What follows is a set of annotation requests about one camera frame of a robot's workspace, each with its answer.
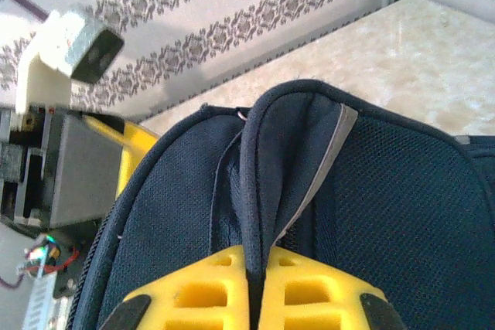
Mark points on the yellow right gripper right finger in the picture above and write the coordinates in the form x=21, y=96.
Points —
x=309, y=272

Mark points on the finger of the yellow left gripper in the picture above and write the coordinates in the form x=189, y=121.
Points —
x=135, y=144

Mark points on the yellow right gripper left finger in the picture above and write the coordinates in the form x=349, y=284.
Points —
x=209, y=276

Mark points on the navy blue student backpack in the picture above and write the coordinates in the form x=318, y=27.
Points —
x=386, y=191

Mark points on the green-lit controller board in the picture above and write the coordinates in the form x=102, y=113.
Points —
x=38, y=256

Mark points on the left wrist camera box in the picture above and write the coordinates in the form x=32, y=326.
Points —
x=50, y=59

